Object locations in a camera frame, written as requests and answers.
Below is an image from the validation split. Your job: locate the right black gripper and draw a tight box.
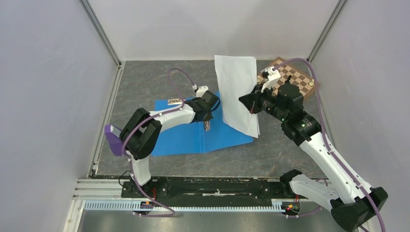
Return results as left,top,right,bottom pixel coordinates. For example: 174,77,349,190
239,82,288,122

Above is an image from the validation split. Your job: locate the white paper sheet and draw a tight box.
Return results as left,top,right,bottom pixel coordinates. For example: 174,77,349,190
214,55,260,138

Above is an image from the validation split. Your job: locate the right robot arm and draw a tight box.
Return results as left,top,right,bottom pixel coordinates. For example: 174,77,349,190
239,84,388,232

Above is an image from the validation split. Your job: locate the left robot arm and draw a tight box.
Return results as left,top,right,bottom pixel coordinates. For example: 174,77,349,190
119,90,220,197

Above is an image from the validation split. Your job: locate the black chess piece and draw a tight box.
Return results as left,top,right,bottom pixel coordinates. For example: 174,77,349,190
285,75,292,84

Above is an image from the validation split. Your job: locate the wooden chessboard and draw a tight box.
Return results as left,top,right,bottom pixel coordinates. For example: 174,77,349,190
272,63,316,99

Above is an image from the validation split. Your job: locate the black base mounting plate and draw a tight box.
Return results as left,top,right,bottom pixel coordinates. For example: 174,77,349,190
121,176,303,207

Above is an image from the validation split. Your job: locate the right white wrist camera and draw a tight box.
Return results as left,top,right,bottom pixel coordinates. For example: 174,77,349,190
261,66,281,92

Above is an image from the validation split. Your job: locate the purple camera stand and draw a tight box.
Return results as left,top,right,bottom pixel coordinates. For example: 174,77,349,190
104,124,123,157

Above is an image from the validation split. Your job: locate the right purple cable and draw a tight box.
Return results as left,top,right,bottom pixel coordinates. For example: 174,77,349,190
272,58,387,232

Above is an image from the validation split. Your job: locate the slotted cable duct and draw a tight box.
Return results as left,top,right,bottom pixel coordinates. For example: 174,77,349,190
84,200,290,213

